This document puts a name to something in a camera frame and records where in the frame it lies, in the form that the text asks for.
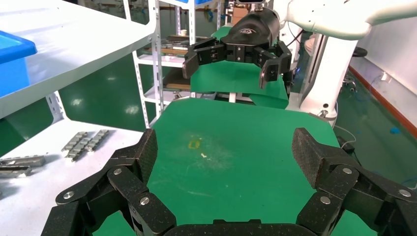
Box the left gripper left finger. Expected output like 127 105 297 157
40 128 177 236

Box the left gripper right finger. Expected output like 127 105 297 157
291 127 417 236

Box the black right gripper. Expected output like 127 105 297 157
181 7 293 89

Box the grey metal link strip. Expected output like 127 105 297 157
84 129 110 152
61 131 89 153
65 137 95 163

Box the green table cloth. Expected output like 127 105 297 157
92 97 379 236
190 26 290 110

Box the black power adapter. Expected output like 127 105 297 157
337 136 357 154

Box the brown cardboard box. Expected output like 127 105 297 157
232 7 250 27

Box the white background storage rack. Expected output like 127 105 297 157
163 0 235 108

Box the white robot torso column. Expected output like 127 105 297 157
299 32 359 119

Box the white paper sheet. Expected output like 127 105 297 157
0 118 146 236

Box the black stool seat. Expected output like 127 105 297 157
352 46 368 59

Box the white metal shelf board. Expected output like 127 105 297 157
0 0 156 119

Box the blue plastic bin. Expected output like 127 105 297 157
0 30 38 98

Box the white perforated shelf post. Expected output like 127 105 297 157
148 0 164 119
132 50 151 128
45 92 68 124

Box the grey metal rail part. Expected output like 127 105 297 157
0 166 32 179
0 155 46 168

